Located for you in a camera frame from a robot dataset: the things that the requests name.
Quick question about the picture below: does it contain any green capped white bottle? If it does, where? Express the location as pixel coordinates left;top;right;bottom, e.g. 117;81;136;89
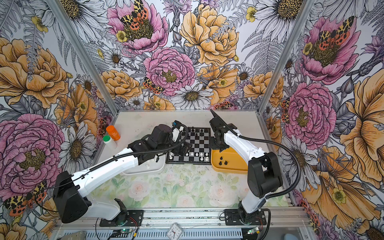
103;135;117;150

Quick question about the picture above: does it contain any orange capped bottle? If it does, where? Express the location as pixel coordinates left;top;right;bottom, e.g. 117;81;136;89
106;125;121;141

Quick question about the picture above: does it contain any white rectangular tray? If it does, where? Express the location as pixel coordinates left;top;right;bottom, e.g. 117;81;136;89
122;156;166;176

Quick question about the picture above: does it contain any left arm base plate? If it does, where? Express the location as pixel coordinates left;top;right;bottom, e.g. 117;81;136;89
99;210;144;227

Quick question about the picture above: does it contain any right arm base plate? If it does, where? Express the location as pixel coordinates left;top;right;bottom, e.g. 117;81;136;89
224;209;267;226

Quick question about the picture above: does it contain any black white chess board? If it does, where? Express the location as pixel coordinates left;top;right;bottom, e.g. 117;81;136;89
166;127;212;165

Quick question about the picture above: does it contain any small white clock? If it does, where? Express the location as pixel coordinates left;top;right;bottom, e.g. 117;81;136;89
167;223;184;240

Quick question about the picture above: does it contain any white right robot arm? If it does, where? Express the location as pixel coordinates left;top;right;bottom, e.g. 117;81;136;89
210;110;283;225

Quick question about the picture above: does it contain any yellow rectangular tray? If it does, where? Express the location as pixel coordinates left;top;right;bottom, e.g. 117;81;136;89
211;148;248;175

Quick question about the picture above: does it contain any aluminium front rail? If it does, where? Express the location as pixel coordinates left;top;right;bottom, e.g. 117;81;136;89
56;207;310;230

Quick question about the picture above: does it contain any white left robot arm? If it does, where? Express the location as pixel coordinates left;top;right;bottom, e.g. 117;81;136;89
53;121;190;224

